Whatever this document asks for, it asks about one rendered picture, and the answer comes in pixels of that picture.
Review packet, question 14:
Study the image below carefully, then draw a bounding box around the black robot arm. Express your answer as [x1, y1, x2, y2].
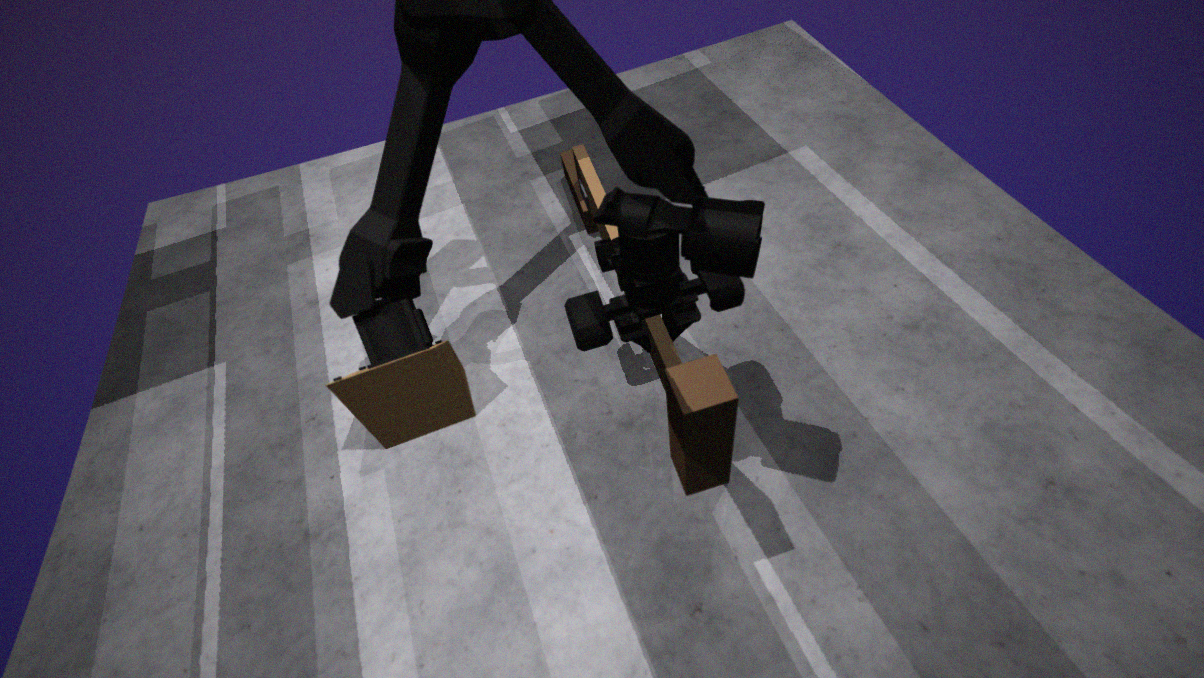
[329, 0, 765, 369]

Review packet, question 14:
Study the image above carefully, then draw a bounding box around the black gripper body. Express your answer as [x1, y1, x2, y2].
[563, 257, 745, 350]

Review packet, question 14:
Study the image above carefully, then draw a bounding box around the long wooden rail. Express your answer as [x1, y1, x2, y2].
[572, 145, 681, 393]

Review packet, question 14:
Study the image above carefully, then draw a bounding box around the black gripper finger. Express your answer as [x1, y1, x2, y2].
[615, 320, 651, 353]
[662, 306, 701, 342]

